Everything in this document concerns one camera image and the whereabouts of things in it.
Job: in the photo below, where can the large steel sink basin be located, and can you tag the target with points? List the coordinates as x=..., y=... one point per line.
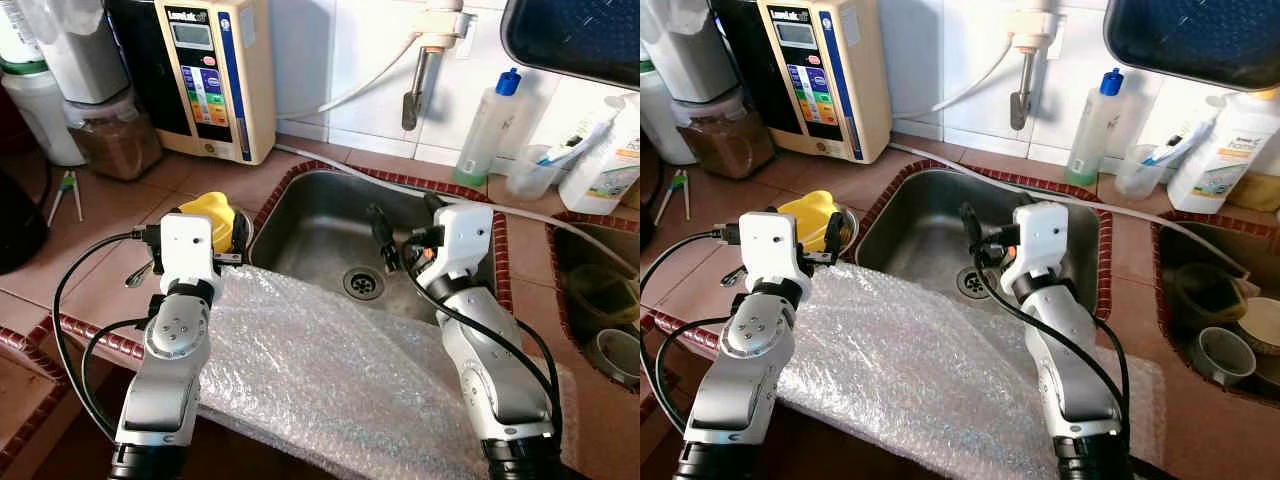
x=320, y=230
x=930, y=230

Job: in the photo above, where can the small steel sink basin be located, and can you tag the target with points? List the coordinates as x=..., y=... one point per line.
x=580, y=255
x=1200, y=245

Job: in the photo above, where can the grey plastic appliance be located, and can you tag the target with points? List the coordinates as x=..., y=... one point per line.
x=700, y=60
x=85, y=60

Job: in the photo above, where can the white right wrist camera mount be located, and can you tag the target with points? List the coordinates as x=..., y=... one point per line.
x=465, y=240
x=1040, y=240

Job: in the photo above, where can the white container green lid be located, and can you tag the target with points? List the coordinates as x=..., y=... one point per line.
x=35, y=120
x=658, y=120

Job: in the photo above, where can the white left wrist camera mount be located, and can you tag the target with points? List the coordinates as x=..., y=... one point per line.
x=770, y=250
x=188, y=250

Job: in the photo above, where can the grey metal cup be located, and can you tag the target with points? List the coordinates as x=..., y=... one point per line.
x=612, y=355
x=1220, y=357

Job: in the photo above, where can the small white green tongs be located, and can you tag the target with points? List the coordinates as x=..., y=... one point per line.
x=678, y=185
x=68, y=185

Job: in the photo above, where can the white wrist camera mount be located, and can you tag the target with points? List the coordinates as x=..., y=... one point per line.
x=1040, y=240
x=465, y=240
x=188, y=250
x=770, y=250

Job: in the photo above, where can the white detergent bottle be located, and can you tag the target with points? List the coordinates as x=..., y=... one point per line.
x=1215, y=160
x=600, y=185

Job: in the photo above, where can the round steel sink drain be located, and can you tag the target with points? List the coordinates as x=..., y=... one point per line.
x=363, y=283
x=968, y=283

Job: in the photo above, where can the green translucent plastic bowl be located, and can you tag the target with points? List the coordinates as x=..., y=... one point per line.
x=1205, y=295
x=600, y=295

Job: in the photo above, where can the cream water ionizer appliance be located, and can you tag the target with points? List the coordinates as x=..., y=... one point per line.
x=835, y=60
x=215, y=60

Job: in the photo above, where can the white blue toothbrush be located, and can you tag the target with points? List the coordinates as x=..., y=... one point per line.
x=575, y=148
x=1180, y=146

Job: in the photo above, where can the white ceramic bowl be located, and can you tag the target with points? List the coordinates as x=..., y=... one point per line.
x=1262, y=325

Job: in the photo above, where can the clear jar brown powder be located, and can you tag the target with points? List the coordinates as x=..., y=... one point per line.
x=725, y=150
x=115, y=150

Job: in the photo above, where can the yellow plastic cup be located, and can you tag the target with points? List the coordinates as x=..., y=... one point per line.
x=210, y=215
x=805, y=215

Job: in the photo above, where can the clear soap bottle blue cap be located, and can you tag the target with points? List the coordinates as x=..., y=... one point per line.
x=1093, y=140
x=485, y=140

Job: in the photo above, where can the cream wall faucet metal spout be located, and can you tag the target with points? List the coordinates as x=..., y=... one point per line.
x=440, y=30
x=1035, y=30

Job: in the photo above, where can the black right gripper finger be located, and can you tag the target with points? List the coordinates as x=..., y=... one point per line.
x=382, y=235
x=972, y=232
x=434, y=201
x=1027, y=200

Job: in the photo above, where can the black tray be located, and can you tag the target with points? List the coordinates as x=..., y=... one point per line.
x=570, y=40
x=1190, y=40

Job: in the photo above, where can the clear bubble wrap sheet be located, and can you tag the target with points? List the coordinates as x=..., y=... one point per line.
x=320, y=380
x=900, y=380

